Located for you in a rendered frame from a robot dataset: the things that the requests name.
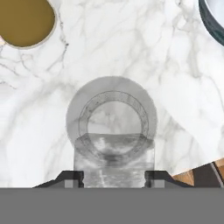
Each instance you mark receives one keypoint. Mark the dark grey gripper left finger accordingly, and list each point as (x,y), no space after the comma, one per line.
(68,177)

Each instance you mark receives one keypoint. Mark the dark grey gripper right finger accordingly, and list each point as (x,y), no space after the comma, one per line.
(159,177)

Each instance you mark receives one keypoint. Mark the clear ice cube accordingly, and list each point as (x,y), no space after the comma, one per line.
(113,163)

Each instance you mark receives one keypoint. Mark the clear glass cup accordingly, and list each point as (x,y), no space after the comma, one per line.
(113,87)

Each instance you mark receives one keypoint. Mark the dark bowl with white inside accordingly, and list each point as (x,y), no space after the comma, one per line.
(211,24)

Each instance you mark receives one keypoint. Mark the brown round plate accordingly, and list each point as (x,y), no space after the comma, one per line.
(24,20)

